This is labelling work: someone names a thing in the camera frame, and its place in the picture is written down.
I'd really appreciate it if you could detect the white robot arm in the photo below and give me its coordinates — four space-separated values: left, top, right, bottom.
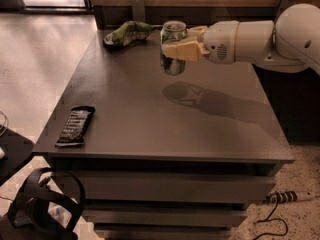
161 4 320 74

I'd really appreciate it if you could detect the left metal shelf bracket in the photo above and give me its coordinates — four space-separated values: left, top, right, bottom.
131 0 146 22

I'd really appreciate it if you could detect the grey drawer cabinet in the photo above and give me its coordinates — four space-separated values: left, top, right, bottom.
35 35 293 240

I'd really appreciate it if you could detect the black side table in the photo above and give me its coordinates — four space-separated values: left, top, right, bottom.
0 129 34 186

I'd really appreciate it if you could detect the right metal shelf bracket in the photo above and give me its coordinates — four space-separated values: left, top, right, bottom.
275 0 296 19

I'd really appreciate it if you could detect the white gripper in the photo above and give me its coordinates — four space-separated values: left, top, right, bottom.
161 21 239 64

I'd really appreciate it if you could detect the black vr headset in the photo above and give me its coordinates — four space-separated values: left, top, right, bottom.
7 167 86 240

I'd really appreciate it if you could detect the metal shelf bracket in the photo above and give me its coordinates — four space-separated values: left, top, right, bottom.
275 0 296 19
131 0 146 22

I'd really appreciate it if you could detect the black power cable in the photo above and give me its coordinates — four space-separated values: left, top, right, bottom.
252 200 289 240

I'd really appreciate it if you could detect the striped power strip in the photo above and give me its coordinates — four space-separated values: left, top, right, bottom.
264 191 315 204

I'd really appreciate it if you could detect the green chip bag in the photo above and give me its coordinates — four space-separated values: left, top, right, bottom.
103 21 156 48

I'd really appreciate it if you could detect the black rxbar chocolate bar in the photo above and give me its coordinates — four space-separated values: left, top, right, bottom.
55 106 95 148

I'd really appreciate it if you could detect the green soda can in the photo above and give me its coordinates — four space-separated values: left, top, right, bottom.
160 20 187 76

